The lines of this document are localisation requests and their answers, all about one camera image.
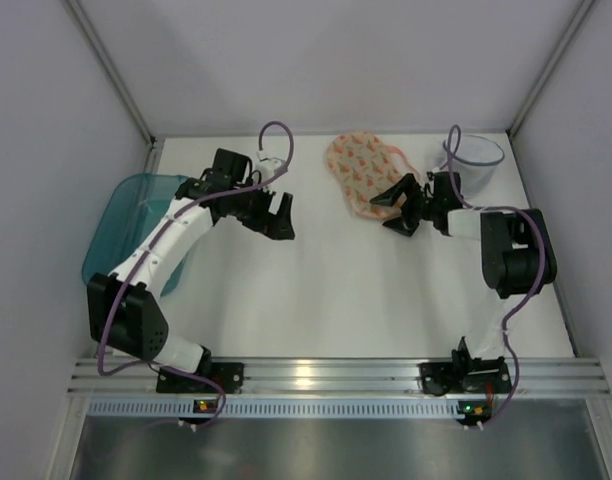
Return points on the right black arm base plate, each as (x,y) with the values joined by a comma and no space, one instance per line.
(481,377)

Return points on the white slotted cable duct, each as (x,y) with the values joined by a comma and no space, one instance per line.
(258,408)

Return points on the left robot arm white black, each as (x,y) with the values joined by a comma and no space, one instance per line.
(124,304)

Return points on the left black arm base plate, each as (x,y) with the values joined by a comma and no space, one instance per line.
(228,375)

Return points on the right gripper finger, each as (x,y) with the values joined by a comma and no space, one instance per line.
(407,186)
(405,225)

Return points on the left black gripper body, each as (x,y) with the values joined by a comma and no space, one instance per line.
(265,213)

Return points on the aluminium mounting rail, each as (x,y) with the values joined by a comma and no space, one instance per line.
(540,378)

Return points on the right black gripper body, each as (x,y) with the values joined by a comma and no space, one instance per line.
(417,205)

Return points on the teal plastic bin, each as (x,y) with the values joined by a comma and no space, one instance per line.
(134,210)

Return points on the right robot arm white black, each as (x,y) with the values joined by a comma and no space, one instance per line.
(516,254)

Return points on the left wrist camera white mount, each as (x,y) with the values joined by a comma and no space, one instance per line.
(267,169)

